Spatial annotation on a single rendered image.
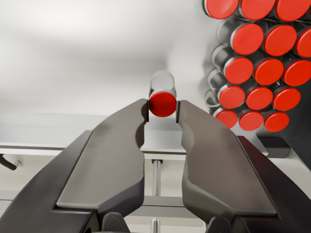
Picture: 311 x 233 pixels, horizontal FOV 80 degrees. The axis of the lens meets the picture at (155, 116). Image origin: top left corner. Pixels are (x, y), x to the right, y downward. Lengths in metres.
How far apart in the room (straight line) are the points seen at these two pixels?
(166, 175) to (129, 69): 1.50
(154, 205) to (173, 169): 0.57
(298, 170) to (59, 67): 0.28
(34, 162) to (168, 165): 1.10
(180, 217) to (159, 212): 0.11
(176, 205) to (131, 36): 0.99
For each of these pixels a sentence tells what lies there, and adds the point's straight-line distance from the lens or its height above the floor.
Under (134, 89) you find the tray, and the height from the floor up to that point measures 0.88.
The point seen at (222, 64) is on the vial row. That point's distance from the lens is 0.17.
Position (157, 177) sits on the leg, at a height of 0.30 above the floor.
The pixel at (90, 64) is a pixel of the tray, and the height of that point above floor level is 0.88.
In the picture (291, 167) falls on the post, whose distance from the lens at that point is 0.27.
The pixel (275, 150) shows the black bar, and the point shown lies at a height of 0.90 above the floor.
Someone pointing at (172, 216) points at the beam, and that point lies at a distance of 1.07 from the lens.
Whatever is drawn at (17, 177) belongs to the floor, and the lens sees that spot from 2.12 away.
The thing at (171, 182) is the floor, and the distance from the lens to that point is 1.73.
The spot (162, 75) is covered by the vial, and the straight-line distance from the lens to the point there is 0.16.
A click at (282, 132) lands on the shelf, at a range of 0.28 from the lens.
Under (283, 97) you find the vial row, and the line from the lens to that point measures 0.19.
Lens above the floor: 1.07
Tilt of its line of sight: 57 degrees down
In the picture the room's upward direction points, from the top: 177 degrees counter-clockwise
